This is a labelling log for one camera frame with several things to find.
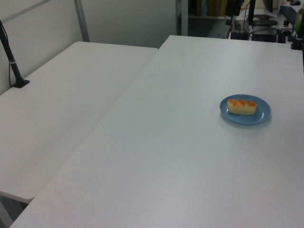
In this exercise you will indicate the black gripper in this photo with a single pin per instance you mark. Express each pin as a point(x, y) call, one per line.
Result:
point(232, 7)

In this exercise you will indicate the bread with orange topping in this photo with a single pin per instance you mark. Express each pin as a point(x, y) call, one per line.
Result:
point(241, 108)

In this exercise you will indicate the small black box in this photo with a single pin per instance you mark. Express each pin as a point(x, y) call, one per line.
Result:
point(239, 35)

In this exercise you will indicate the black monitor stand pole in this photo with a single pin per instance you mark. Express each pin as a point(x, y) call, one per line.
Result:
point(251, 12)

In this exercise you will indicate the wooden cabinet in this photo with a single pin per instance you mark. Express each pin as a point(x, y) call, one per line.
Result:
point(211, 7)

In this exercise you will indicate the brown object on desk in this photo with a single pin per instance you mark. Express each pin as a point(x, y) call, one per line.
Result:
point(264, 21)

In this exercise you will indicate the black electronics box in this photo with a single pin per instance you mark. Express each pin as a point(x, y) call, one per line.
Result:
point(264, 36)

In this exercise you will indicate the green bottle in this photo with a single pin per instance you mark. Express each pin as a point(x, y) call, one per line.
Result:
point(299, 21)

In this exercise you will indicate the black table clamp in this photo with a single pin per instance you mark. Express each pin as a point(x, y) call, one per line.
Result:
point(297, 43)

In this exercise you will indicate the blue oval plate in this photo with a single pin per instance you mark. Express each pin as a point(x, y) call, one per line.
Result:
point(247, 118)

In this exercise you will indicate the grey metal door frame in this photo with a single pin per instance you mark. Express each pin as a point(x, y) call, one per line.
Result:
point(183, 16)

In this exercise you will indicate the grey metal partition post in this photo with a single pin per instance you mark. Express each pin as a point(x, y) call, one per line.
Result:
point(82, 21)

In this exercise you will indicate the black camera stand pole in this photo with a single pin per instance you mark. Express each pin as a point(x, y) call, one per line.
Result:
point(9, 57)

